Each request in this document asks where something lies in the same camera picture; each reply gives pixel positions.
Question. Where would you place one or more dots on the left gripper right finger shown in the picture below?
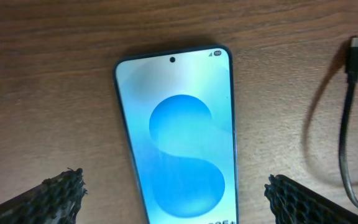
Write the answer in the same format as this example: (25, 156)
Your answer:
(293, 203)

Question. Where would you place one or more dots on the blue Galaxy smartphone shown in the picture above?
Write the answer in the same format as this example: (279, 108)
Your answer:
(179, 118)

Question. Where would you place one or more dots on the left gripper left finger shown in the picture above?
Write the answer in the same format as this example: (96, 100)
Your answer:
(54, 201)

